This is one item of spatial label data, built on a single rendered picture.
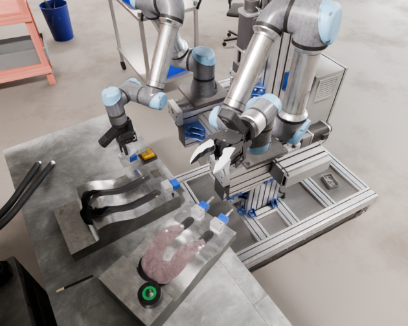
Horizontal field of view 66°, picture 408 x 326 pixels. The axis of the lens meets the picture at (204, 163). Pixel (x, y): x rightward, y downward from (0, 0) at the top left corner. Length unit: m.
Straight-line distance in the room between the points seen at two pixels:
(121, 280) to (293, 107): 0.88
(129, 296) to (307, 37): 1.02
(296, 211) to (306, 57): 1.39
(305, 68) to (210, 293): 0.88
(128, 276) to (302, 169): 0.88
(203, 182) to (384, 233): 1.37
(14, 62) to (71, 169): 2.50
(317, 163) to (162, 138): 1.83
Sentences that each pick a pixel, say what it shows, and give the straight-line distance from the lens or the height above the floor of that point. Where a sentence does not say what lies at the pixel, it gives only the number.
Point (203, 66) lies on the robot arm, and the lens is 1.65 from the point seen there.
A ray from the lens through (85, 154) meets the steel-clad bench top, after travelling 1.85.
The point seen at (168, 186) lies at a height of 0.92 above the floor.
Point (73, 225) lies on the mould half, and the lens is 1.48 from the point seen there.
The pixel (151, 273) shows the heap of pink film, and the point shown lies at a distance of 1.24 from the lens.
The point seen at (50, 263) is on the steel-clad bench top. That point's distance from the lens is 1.49.
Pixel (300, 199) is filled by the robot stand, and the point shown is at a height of 0.21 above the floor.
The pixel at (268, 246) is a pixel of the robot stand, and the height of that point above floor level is 0.23.
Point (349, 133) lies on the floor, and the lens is 3.40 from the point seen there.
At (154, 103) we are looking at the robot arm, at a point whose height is 1.25.
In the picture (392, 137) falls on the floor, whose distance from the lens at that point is 3.55.
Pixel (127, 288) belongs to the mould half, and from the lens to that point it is 1.22.
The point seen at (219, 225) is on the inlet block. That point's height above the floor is 0.88.
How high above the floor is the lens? 2.01
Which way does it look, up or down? 46 degrees down
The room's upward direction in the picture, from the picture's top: straight up
